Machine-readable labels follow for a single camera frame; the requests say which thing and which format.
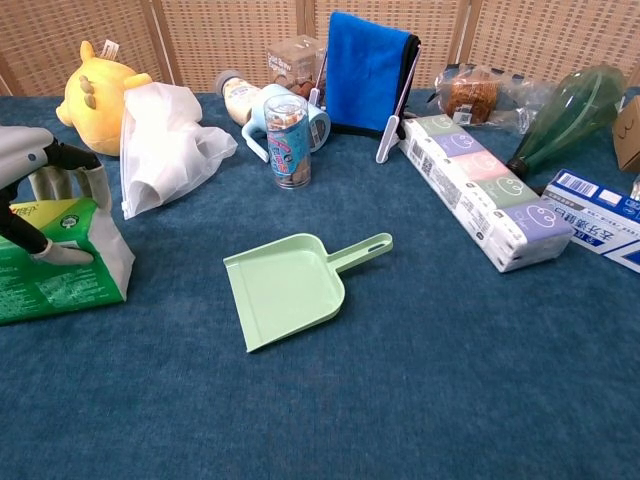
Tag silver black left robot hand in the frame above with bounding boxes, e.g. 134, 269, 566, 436
0, 124, 114, 266

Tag green white tissue pack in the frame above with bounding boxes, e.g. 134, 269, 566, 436
0, 196, 137, 327

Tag mint green plastic dustpan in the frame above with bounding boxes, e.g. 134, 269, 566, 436
222, 231, 395, 354

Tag pastel multipack box row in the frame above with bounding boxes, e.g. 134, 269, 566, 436
399, 113, 577, 274

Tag yellow plush toy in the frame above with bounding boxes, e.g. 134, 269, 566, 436
55, 40, 154, 158

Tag white translucent zip bag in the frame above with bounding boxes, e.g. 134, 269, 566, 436
119, 81, 240, 222

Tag cream sauce bottle grey cap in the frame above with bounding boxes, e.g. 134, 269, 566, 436
214, 69, 272, 126

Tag wicker folding screen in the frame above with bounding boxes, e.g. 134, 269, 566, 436
0, 0, 640, 99

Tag clear snack cup blue label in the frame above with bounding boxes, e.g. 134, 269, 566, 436
262, 93, 313, 192

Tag clear plastic snack box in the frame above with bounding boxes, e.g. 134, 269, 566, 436
265, 34, 332, 109

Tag light blue plastic mug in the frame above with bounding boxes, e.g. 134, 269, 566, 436
241, 83, 332, 164

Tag blue microfiber towel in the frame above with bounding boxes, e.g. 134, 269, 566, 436
325, 10, 422, 137

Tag blue carpet table cover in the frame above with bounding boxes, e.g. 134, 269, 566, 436
0, 86, 640, 480

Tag bread in clear bag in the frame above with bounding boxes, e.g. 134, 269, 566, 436
433, 64, 557, 134

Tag green teardrop glass bottle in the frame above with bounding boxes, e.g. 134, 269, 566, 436
505, 64, 629, 179

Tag blue white toothpaste box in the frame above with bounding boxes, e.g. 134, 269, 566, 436
541, 168, 640, 276

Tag small cardboard box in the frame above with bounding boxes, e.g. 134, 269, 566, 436
613, 96, 640, 174

